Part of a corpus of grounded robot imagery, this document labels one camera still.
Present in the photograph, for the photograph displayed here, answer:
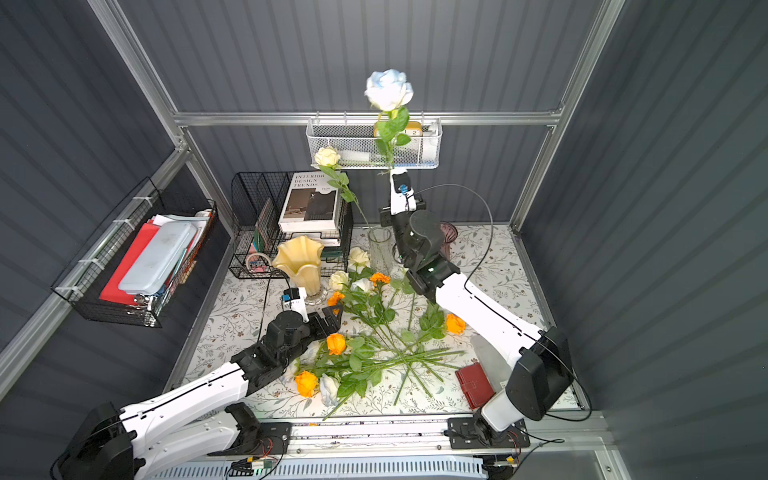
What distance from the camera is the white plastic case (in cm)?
67

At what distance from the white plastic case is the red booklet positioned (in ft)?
2.61

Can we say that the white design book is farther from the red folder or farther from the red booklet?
the red booklet

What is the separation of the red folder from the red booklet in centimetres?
84

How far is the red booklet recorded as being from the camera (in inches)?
31.6
